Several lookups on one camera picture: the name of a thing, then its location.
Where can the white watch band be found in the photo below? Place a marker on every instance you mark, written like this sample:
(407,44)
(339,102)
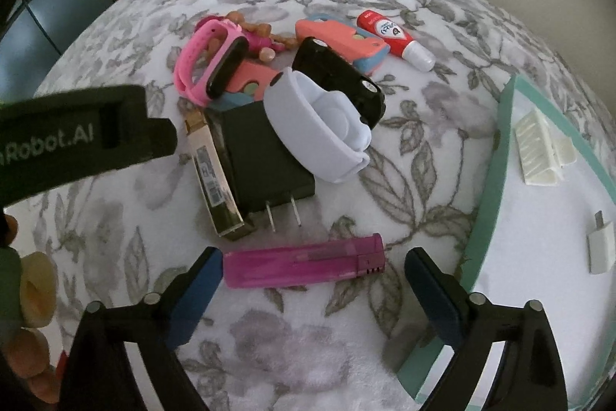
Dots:
(327,127)

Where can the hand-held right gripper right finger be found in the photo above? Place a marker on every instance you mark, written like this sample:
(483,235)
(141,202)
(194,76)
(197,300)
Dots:
(435,295)

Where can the coral and blue puzzle piece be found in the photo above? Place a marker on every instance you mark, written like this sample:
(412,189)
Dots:
(250,79)

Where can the white tray with teal rim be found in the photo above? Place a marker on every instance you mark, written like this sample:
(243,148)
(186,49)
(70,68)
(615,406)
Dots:
(539,247)

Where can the black power adapter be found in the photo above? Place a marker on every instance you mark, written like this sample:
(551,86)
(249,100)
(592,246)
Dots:
(260,156)

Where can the coral and blue toy case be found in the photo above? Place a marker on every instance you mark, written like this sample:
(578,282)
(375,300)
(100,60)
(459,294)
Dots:
(346,40)

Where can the pink smart watch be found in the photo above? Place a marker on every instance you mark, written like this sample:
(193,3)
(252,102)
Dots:
(202,54)

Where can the person's left hand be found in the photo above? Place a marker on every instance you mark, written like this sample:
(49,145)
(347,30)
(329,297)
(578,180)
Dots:
(6,230)

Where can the white plug adapter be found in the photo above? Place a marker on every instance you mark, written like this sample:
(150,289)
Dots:
(604,247)

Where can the small toy doll figure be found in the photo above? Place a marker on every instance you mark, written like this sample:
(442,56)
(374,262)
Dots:
(262,38)

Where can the white hair clip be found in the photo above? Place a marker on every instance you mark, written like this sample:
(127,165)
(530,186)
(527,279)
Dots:
(539,146)

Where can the floral blanket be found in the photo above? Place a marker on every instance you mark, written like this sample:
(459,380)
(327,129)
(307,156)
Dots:
(288,343)

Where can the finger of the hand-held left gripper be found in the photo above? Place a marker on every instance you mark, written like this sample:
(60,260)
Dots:
(161,136)

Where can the red glue tube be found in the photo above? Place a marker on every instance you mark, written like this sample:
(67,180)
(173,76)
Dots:
(390,35)

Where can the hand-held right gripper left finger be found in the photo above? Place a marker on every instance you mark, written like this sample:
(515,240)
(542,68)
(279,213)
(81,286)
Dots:
(195,295)

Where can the magenta lighter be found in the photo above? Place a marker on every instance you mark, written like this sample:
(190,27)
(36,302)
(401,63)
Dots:
(298,269)

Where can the black toy car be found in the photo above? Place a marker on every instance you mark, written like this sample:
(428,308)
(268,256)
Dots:
(337,79)

